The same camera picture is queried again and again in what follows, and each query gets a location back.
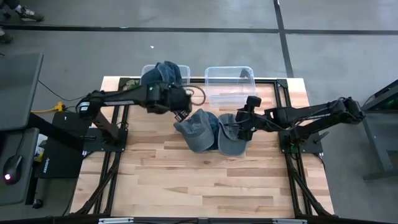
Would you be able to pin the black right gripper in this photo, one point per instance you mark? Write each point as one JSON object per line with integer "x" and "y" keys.
{"x": 247, "y": 121}

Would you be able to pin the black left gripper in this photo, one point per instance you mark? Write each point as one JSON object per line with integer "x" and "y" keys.
{"x": 180, "y": 99}

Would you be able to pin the grey baseball cap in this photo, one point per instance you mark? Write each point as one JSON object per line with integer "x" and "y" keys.
{"x": 199, "y": 133}

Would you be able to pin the grey-blue baseball cap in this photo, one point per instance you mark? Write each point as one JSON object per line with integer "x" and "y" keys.
{"x": 228, "y": 146}

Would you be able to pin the dark blue baseball cap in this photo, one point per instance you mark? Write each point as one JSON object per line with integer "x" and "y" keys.
{"x": 214, "y": 124}

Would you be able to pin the clear plastic bin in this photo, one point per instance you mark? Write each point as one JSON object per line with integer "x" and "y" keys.
{"x": 186, "y": 73}
{"x": 230, "y": 101}

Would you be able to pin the blue denim baseball cap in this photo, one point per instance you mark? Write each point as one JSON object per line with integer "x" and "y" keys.
{"x": 169, "y": 71}

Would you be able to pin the dark teal baseball cap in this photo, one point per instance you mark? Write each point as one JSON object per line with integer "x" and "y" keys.
{"x": 150, "y": 77}

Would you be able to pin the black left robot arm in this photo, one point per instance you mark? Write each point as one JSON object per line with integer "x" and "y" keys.
{"x": 124, "y": 98}

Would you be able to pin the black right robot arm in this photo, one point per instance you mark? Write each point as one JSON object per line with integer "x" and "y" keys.
{"x": 311, "y": 115}

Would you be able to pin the small potted succulent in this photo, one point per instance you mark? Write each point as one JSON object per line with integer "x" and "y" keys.
{"x": 132, "y": 84}

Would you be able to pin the black diagonal bar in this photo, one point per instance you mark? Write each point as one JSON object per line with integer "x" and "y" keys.
{"x": 56, "y": 132}

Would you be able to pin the black control box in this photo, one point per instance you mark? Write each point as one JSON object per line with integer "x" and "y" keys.
{"x": 62, "y": 161}

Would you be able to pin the grey metal table stand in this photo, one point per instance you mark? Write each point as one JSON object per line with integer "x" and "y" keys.
{"x": 377, "y": 146}

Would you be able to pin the white yellow packet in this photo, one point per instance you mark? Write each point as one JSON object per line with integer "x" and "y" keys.
{"x": 38, "y": 152}

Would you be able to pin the dark grey flat panel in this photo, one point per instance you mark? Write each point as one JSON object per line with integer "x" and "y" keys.
{"x": 18, "y": 90}

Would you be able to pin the black round knob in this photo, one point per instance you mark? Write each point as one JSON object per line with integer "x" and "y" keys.
{"x": 37, "y": 203}

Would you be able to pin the black computer mouse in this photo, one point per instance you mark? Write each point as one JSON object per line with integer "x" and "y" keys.
{"x": 12, "y": 168}

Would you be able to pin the grey desk pad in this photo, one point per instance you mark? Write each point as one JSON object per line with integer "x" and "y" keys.
{"x": 18, "y": 196}

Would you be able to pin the person's shoe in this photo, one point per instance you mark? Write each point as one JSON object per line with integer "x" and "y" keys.
{"x": 28, "y": 14}
{"x": 6, "y": 35}

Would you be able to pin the person's leg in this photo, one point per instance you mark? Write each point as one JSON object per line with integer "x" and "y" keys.
{"x": 9, "y": 3}

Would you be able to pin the black frame clamp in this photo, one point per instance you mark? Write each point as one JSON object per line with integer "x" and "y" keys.
{"x": 245, "y": 73}

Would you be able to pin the black aluminium table frame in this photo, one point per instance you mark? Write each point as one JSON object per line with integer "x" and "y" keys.
{"x": 281, "y": 83}

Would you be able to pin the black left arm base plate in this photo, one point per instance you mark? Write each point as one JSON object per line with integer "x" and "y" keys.
{"x": 122, "y": 147}

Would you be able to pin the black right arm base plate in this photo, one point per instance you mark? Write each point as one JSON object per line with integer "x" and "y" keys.
{"x": 311, "y": 147}

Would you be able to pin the silver metal bracket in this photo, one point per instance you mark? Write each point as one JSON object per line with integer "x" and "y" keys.
{"x": 289, "y": 221}
{"x": 115, "y": 221}

